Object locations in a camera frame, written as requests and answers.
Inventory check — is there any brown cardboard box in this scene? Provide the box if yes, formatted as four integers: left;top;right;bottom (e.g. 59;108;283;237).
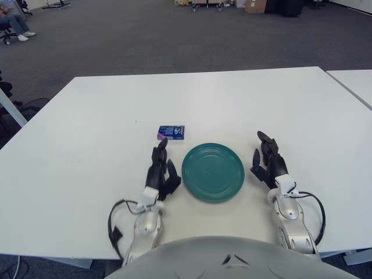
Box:
245;0;267;14

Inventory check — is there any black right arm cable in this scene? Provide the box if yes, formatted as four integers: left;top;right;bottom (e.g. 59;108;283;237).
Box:
293;190;326;245

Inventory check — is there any black floor stand base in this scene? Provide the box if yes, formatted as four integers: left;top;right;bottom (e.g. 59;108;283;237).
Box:
42;0;79;10

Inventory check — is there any white slanted table leg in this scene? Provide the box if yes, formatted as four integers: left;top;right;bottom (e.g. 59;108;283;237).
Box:
0;87;27;128

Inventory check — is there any seated person in jeans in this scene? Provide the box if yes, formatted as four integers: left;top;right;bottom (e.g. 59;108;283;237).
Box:
0;4;37;41

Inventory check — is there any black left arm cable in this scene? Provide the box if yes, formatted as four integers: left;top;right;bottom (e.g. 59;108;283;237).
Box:
107;199;140;259

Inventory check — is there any blue gum pack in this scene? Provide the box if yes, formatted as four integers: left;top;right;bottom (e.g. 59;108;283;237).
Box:
155;125;187;143

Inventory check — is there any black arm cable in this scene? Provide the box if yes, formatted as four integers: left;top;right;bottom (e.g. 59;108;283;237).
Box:
293;190;326;245
107;199;140;259

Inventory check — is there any white table foot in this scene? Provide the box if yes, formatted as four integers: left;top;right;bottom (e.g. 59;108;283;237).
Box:
344;249;372;266
71;255;94;269

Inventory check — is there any black cabinet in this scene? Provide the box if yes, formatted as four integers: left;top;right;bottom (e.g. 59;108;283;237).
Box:
266;0;305;17

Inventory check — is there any grey robot torso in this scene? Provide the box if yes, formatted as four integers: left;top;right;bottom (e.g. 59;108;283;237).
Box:
104;235;342;279

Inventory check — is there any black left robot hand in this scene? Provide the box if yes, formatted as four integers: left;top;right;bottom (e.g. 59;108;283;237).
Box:
144;137;183;202

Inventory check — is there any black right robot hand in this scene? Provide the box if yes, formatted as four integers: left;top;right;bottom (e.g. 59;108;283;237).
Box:
250;130;289;191

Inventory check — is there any wheeled metal cart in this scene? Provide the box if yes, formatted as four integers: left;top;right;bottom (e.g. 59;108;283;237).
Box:
191;0;230;12

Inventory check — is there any teal round plate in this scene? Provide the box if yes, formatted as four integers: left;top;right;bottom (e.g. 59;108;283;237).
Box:
181;142;245;203

